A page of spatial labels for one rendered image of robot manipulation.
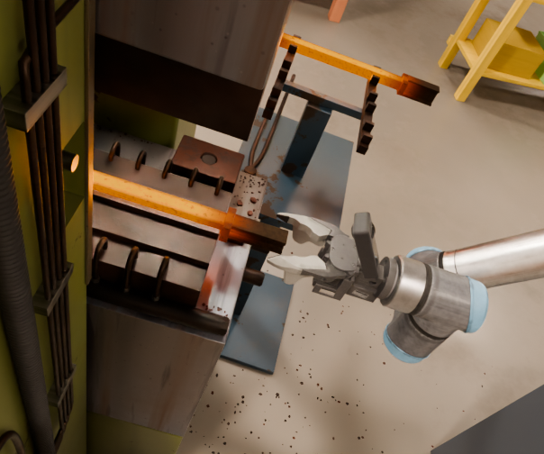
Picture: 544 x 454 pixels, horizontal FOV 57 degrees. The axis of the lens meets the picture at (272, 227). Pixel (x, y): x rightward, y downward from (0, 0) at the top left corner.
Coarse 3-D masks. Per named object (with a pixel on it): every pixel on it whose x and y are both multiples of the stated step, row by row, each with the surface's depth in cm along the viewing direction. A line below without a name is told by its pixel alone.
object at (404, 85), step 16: (304, 48) 119; (320, 48) 120; (336, 64) 121; (352, 64) 120; (368, 64) 122; (384, 80) 121; (400, 80) 121; (416, 80) 121; (416, 96) 124; (432, 96) 123
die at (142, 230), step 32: (96, 160) 82; (128, 160) 84; (96, 192) 77; (192, 192) 83; (224, 192) 85; (96, 224) 74; (128, 224) 76; (160, 224) 77; (192, 224) 78; (128, 256) 73; (160, 256) 75; (192, 256) 75; (160, 288) 74; (192, 288) 73
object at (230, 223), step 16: (96, 176) 78; (112, 176) 78; (112, 192) 77; (128, 192) 77; (144, 192) 78; (160, 192) 79; (160, 208) 78; (176, 208) 78; (192, 208) 79; (208, 208) 80; (208, 224) 79; (224, 224) 78; (240, 224) 79; (256, 224) 80; (224, 240) 79; (240, 240) 80; (256, 240) 81; (272, 240) 79
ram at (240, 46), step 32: (96, 0) 38; (128, 0) 37; (160, 0) 37; (192, 0) 37; (224, 0) 36; (256, 0) 36; (288, 0) 36; (96, 32) 40; (128, 32) 39; (160, 32) 39; (192, 32) 38; (224, 32) 38; (256, 32) 38; (192, 64) 40; (224, 64) 40; (256, 64) 40
